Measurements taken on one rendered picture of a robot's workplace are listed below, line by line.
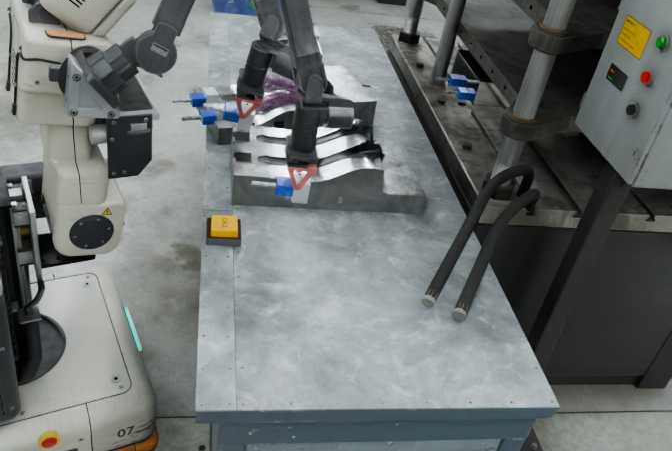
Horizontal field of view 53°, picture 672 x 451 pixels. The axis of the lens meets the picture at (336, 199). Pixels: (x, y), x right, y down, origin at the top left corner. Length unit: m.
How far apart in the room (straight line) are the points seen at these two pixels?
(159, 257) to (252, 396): 1.58
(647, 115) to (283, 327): 0.91
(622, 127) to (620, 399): 1.32
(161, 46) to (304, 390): 0.70
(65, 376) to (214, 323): 0.71
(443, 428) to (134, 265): 1.65
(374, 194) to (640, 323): 1.17
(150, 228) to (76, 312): 0.85
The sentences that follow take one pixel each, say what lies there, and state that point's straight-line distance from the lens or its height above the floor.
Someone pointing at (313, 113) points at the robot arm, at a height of 1.14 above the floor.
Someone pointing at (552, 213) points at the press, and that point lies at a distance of 2.06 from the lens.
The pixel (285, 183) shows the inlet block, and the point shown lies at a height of 0.95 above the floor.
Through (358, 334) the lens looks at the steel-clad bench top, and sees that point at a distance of 1.42.
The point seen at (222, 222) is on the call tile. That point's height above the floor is 0.84.
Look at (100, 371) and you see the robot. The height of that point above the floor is 0.28.
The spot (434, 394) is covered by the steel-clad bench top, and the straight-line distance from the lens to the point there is 1.36.
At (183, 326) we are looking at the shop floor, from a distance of 2.52.
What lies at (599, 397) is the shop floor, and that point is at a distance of 2.73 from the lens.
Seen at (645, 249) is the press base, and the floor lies 0.66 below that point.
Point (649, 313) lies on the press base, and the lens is 2.54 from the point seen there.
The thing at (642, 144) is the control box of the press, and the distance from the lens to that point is 1.64.
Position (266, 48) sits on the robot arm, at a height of 1.16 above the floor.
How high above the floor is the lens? 1.79
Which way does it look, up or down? 34 degrees down
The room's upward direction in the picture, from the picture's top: 11 degrees clockwise
